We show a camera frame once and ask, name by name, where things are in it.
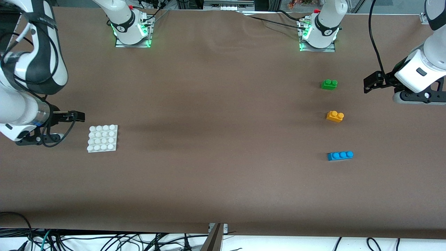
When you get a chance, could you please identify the orange background object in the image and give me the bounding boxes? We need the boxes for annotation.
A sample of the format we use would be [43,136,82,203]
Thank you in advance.
[287,0,314,9]

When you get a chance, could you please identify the long black table cable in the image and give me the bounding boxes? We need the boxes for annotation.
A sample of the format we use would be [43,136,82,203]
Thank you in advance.
[244,14,307,30]

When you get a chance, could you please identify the teal floor cable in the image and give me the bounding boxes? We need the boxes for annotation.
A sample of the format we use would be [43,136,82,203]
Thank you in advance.
[40,229,52,251]

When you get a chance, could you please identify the short black table cable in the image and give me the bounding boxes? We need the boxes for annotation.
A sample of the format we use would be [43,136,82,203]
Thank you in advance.
[275,10,307,21]

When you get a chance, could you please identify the dark support beam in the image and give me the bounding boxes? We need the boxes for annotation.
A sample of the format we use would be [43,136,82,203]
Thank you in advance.
[200,223,224,251]

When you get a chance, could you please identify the brown table cover sheet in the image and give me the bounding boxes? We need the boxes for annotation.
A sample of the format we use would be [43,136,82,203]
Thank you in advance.
[0,6,446,241]

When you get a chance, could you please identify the aluminium frame rail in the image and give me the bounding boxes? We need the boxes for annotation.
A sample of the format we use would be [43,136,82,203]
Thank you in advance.
[203,0,255,12]

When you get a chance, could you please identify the white studded base plate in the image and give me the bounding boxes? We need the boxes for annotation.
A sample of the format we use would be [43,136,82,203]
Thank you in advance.
[86,124,118,153]

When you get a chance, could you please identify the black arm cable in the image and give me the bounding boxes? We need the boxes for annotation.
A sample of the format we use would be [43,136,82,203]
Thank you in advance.
[368,0,387,79]
[0,14,77,148]

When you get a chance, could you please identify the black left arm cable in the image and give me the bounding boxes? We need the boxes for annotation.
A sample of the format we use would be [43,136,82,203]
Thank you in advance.
[368,0,387,79]

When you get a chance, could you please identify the blue three-stud block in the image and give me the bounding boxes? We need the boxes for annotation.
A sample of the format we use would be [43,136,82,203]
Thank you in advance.
[327,151,354,161]

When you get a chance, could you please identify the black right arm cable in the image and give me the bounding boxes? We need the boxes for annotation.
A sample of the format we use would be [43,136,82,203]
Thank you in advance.
[0,14,77,148]

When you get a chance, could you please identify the yellow two-stud block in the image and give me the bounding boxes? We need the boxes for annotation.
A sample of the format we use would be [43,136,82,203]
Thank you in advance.
[326,110,345,123]

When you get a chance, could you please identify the silver table edge bracket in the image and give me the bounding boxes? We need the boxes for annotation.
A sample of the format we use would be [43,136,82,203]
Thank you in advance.
[208,223,229,235]

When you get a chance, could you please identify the black looped floor cable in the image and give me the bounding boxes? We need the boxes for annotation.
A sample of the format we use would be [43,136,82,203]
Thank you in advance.
[0,211,34,251]

